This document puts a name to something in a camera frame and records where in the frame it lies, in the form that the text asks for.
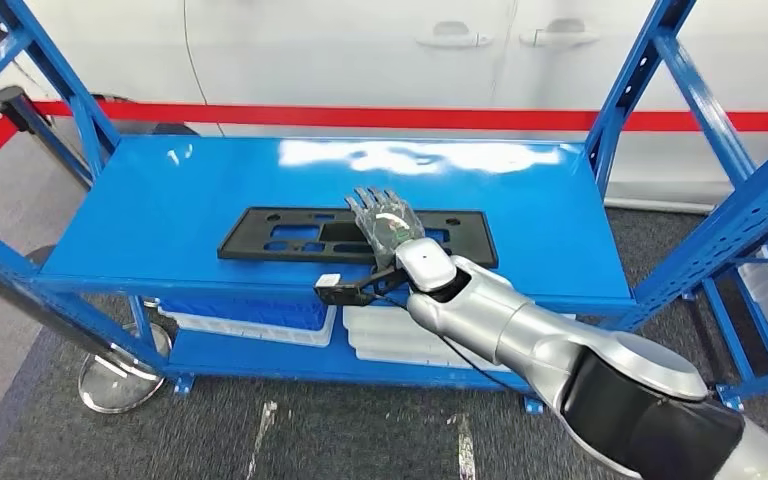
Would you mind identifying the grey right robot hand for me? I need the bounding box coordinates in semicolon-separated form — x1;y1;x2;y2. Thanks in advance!
346;186;426;272

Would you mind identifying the black plastic frame part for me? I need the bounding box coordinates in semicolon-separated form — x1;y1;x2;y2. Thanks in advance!
216;206;499;270

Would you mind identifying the blue metal shelf rack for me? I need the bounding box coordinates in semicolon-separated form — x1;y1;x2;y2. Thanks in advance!
0;0;768;417
682;218;768;412

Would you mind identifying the clear floor tape strip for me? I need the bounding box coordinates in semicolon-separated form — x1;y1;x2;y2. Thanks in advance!
246;400;279;480
448;413;478;480

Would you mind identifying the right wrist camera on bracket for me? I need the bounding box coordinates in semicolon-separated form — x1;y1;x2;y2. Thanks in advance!
312;264;415;307

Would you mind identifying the chrome stanchion post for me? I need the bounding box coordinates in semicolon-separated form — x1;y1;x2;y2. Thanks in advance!
0;86;97;190
0;254;173;415

